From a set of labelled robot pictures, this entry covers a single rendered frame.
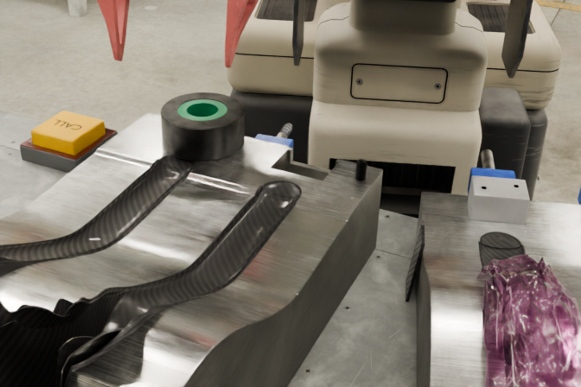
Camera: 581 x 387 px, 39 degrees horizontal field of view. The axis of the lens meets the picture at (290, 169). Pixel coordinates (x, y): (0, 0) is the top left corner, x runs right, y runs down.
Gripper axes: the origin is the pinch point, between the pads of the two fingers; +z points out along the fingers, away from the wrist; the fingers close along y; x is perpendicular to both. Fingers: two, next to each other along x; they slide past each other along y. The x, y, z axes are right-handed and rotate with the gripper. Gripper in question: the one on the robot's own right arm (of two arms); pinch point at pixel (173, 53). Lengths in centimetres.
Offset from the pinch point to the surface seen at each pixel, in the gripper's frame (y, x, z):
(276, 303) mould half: 11.3, -12.3, 18.4
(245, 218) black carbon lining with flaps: 7.5, -1.9, 13.7
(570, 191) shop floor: 83, 179, 21
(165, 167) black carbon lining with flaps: -1.1, 4.3, 10.2
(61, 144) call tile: -16.2, 18.5, 9.4
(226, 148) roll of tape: 4.4, 5.4, 8.1
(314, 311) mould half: 13.9, -5.4, 20.4
